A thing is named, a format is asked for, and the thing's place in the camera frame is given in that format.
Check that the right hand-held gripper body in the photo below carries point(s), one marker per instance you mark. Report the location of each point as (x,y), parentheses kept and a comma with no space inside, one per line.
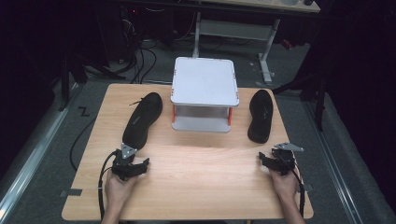
(284,160)

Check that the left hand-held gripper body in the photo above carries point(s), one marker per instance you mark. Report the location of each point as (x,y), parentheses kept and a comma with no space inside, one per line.
(124,165)

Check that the black shoe insole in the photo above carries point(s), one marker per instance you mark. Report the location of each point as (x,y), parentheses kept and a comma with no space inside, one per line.
(143,119)
(261,116)

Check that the white two-tier shoe rack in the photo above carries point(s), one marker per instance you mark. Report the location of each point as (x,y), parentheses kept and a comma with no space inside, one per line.
(204,81)

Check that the person's right hand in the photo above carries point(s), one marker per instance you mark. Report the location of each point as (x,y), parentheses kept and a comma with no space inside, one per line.
(286,186)

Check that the person's left hand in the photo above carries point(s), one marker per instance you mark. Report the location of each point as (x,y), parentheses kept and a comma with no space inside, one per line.
(116,189)

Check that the black tape strip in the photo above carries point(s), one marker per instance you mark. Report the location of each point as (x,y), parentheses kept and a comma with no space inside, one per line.
(72,192)

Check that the black metal stand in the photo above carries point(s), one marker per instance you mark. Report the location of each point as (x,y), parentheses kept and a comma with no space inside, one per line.
(317,93)
(66,84)

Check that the desk with white metal legs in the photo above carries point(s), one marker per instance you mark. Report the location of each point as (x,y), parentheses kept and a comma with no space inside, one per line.
(236,29)

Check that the metal floor rail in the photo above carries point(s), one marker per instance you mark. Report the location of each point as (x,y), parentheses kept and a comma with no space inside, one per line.
(31,158)
(333,161)

